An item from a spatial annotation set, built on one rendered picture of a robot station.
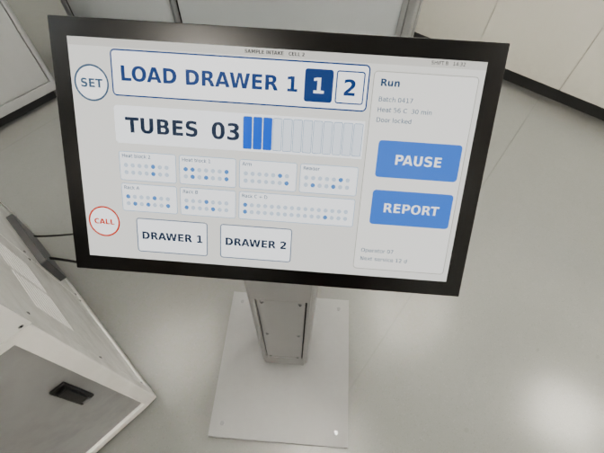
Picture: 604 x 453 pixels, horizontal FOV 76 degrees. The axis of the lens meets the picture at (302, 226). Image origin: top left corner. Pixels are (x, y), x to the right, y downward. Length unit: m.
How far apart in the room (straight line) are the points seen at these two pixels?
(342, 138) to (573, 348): 1.49
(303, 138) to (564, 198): 1.85
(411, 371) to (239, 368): 0.61
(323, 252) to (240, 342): 1.00
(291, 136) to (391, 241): 0.18
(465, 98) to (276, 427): 1.17
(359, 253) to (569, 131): 2.16
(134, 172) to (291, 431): 1.07
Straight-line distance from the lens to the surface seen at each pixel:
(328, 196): 0.48
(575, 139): 2.56
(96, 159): 0.55
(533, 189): 2.18
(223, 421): 1.43
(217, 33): 0.49
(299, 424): 1.41
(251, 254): 0.51
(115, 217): 0.56
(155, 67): 0.51
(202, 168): 0.50
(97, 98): 0.54
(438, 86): 0.49
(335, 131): 0.47
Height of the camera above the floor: 1.44
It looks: 57 degrees down
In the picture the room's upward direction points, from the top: 2 degrees clockwise
